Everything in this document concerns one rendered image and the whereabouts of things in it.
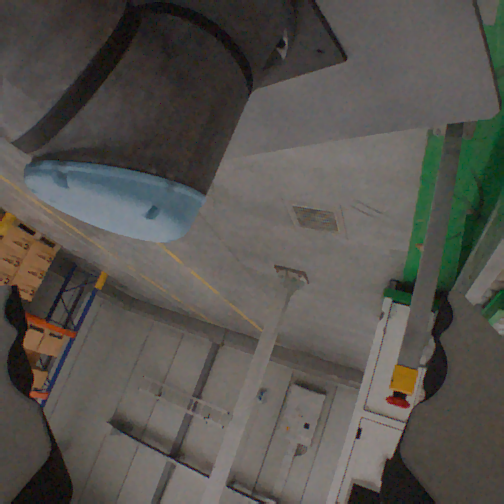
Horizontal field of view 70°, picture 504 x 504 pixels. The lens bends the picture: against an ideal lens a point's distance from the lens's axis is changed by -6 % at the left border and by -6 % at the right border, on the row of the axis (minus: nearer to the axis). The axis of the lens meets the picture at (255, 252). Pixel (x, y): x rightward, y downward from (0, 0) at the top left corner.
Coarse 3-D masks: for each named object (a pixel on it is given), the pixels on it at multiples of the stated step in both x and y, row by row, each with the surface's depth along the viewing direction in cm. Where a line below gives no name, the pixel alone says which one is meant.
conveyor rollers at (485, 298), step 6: (498, 276) 118; (492, 282) 125; (498, 282) 124; (492, 288) 126; (498, 288) 125; (486, 294) 133; (492, 294) 132; (480, 300) 141; (486, 300) 140; (474, 306) 149; (480, 306) 148; (498, 324) 159; (498, 330) 165
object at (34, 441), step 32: (0, 288) 10; (0, 320) 9; (0, 352) 8; (0, 384) 7; (32, 384) 9; (0, 416) 7; (32, 416) 7; (0, 448) 6; (32, 448) 6; (0, 480) 5; (32, 480) 6; (64, 480) 6
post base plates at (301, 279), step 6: (276, 270) 368; (282, 270) 365; (288, 270) 362; (294, 270) 360; (288, 276) 372; (294, 276) 369; (300, 276) 358; (306, 276) 365; (294, 282) 373; (300, 282) 372; (306, 282) 373; (282, 288) 365; (294, 288) 371
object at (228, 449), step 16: (288, 288) 367; (272, 304) 364; (272, 320) 358; (272, 336) 351; (256, 352) 349; (256, 368) 343; (256, 384) 337; (240, 400) 334; (240, 416) 329; (240, 432) 325; (224, 448) 320; (224, 464) 315; (208, 480) 313; (224, 480) 315; (208, 496) 307
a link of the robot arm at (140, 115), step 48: (144, 48) 27; (192, 48) 31; (96, 96) 25; (144, 96) 27; (192, 96) 30; (240, 96) 36; (48, 144) 26; (96, 144) 27; (144, 144) 28; (192, 144) 31; (48, 192) 30; (96, 192) 27; (144, 192) 28; (192, 192) 31
